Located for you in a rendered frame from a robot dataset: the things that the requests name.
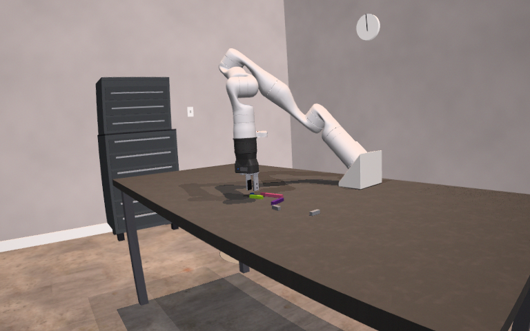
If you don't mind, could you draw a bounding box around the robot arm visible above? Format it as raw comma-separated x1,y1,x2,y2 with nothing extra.
219,48,367,169

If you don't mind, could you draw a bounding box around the purple rod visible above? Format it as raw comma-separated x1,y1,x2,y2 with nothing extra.
271,198,284,205

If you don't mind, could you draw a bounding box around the pink rod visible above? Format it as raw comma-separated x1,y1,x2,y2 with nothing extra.
260,192,283,198

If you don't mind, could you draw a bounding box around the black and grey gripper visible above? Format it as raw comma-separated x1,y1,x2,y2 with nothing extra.
233,122,268,191

